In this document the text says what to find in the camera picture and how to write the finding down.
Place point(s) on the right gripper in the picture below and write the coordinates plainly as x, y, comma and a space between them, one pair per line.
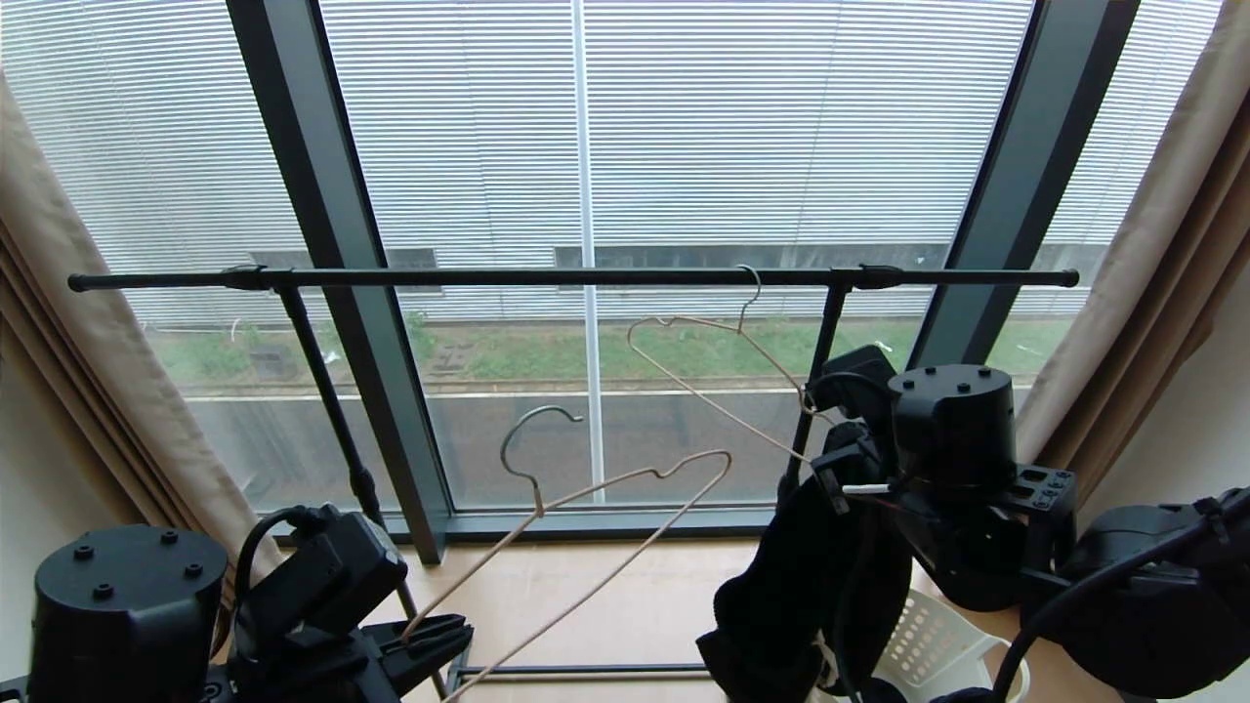
859, 459

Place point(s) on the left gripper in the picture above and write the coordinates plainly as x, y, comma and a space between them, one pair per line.
322, 674

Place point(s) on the pink clothes hanger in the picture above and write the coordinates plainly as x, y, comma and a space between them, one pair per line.
757, 285
469, 580

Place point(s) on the black garment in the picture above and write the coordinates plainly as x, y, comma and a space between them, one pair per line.
791, 586

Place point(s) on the white laundry basket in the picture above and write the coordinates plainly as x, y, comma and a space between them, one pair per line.
928, 635

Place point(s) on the black clothes rack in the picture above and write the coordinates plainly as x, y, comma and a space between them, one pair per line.
488, 277

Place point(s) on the window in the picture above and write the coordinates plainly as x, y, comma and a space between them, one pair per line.
312, 146

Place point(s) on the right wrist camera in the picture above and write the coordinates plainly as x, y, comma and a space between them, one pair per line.
854, 376

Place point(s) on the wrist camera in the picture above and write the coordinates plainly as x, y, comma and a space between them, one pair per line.
322, 586
854, 376

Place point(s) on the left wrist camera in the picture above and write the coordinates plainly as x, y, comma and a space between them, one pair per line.
322, 586

